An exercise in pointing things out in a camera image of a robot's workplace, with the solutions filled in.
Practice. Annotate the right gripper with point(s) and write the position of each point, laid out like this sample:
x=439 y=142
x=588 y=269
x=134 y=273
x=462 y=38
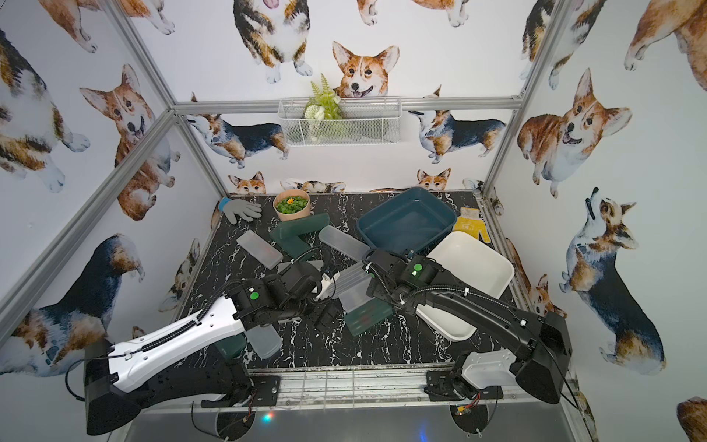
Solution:
x=376 y=290

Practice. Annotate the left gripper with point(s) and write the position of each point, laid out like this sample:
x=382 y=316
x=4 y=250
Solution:
x=321 y=308

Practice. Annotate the dark green case with pens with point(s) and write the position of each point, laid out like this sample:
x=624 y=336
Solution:
x=367 y=316

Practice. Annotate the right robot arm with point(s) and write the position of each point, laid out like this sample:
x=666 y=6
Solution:
x=536 y=349

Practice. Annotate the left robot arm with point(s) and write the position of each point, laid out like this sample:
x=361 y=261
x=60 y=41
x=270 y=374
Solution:
x=121 y=380

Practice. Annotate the teal storage box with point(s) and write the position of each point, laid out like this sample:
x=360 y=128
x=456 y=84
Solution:
x=408 y=222

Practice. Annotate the white storage box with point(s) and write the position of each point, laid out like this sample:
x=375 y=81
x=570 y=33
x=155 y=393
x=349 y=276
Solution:
x=476 y=264

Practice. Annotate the clear case with red pen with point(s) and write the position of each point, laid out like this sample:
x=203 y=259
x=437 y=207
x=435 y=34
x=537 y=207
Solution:
x=353 y=295

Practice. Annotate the clear case with pink item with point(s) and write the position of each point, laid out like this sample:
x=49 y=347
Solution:
x=260 y=249

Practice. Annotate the clear rounded case back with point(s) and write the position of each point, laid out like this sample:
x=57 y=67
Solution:
x=343 y=243

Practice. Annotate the clear rounded case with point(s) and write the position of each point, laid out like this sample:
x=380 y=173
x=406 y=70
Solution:
x=343 y=243
x=265 y=341

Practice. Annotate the clear rounded case front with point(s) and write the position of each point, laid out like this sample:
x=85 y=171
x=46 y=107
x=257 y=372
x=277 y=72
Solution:
x=265 y=341

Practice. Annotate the pink pot with green plant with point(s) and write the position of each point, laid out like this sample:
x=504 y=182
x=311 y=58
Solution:
x=292 y=205

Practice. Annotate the yellow work glove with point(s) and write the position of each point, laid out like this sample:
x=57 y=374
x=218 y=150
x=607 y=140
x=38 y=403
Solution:
x=470 y=221

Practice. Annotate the grey work glove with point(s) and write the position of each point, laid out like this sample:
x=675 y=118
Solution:
x=235 y=209

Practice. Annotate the artificial fern with flower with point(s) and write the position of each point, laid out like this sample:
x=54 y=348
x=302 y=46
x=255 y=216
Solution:
x=324 y=105

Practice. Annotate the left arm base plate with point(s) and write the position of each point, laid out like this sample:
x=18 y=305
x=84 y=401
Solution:
x=258 y=391

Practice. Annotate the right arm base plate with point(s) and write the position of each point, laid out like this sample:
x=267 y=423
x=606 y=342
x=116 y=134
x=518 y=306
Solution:
x=450 y=386

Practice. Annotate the white wire wall basket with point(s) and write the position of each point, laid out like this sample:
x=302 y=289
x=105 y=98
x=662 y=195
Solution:
x=364 y=122

